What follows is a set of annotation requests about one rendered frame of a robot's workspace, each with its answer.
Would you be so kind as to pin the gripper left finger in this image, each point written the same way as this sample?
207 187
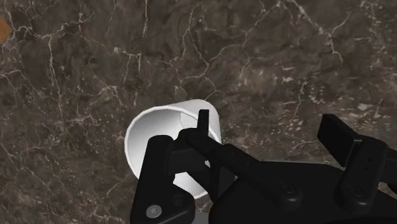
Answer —
156 173

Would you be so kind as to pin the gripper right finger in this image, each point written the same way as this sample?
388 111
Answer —
363 167

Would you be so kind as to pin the white cup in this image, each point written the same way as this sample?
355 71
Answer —
155 124

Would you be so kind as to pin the orange object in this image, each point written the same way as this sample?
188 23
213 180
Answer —
4 29

